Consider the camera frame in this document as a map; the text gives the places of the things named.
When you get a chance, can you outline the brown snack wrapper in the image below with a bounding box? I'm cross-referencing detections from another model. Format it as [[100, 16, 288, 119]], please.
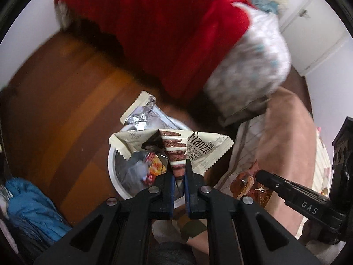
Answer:
[[230, 160, 273, 209]]

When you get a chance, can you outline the white round trash bin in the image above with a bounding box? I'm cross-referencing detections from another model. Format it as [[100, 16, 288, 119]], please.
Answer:
[[107, 116, 193, 201]]

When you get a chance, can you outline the grey white checkered sheet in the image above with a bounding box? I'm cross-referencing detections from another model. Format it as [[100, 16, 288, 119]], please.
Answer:
[[204, 4, 292, 119]]

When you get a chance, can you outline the orange nut snack bag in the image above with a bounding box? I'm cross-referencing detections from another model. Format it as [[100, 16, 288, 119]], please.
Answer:
[[143, 153, 169, 184]]

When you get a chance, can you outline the cream cookie wrapper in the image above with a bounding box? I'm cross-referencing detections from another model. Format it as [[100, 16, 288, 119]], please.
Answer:
[[109, 91, 234, 178]]

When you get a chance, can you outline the white door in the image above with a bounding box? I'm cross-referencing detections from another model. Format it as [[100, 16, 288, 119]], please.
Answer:
[[278, 0, 353, 76]]

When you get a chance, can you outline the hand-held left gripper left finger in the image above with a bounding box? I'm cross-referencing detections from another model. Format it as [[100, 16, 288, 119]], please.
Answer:
[[33, 162, 175, 265]]

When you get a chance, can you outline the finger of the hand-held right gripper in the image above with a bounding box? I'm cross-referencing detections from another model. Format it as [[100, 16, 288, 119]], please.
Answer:
[[255, 170, 346, 225]]

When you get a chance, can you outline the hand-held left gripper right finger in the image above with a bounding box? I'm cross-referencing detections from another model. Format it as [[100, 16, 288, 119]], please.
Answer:
[[184, 162, 320, 265]]

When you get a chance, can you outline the pink table cloth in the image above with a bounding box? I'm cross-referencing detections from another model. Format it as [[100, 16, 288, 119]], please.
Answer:
[[215, 87, 317, 239]]

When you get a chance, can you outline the blue garment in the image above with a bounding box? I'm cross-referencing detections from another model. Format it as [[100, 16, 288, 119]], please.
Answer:
[[6, 178, 73, 243]]

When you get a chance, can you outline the red blanket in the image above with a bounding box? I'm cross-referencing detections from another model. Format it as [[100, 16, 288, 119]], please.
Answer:
[[54, 0, 254, 105]]

